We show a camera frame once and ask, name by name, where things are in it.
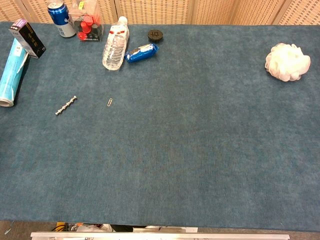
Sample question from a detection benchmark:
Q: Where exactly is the silver bead chain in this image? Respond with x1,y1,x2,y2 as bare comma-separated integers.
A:
54,95,78,116

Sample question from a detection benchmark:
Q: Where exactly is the blue carpet table mat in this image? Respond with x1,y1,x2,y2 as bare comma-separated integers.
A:
0,21,320,229

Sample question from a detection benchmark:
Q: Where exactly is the blue cookie snack pack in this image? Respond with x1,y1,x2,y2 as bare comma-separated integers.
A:
124,42,160,64

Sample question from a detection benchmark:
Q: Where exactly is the black round chess piece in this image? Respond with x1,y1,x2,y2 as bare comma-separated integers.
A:
147,28,165,43

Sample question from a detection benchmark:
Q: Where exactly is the clear plastic water bottle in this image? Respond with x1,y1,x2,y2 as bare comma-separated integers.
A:
101,15,130,71

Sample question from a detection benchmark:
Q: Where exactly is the woven folding screen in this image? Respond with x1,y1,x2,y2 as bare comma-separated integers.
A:
0,0,320,26

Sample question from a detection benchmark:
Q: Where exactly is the clear box of red pieces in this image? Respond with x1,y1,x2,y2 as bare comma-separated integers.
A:
68,0,105,43

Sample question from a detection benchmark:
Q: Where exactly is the white mesh bath sponge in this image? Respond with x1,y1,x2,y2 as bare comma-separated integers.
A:
264,42,312,82

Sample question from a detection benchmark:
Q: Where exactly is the blue and white drink can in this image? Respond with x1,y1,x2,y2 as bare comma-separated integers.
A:
47,0,77,39

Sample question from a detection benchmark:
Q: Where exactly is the light blue rolled tube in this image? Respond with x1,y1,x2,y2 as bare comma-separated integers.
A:
0,37,31,108

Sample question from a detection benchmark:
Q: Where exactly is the black and purple carton box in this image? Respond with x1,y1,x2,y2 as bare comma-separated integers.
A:
8,18,47,60

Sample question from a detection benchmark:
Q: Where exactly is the aluminium frame rail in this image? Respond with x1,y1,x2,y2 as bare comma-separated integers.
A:
30,231,291,240

